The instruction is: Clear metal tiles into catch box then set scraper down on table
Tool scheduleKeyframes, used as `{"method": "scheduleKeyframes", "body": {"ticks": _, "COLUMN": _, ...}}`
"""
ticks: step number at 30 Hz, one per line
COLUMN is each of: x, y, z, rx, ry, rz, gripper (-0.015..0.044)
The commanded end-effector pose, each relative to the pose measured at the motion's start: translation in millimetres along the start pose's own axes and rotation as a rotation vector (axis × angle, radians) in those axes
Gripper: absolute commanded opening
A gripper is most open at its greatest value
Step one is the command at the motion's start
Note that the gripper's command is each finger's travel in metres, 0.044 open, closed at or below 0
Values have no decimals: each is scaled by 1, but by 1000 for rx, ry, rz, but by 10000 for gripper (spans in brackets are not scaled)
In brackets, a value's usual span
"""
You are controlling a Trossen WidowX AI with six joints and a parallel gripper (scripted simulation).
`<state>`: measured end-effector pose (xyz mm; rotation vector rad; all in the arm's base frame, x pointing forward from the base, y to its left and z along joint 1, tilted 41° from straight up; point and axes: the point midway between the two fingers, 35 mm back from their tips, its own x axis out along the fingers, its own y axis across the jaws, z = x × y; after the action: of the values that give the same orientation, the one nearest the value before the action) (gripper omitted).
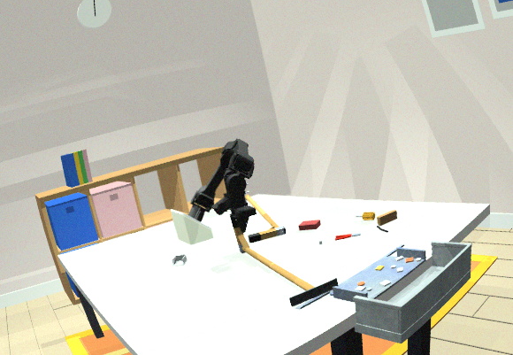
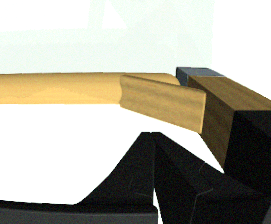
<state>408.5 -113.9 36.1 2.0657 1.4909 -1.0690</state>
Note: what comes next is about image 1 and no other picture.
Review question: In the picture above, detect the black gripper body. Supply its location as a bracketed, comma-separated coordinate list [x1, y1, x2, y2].
[225, 190, 257, 219]

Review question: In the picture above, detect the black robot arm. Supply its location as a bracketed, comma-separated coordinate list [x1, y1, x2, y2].
[188, 139, 255, 222]

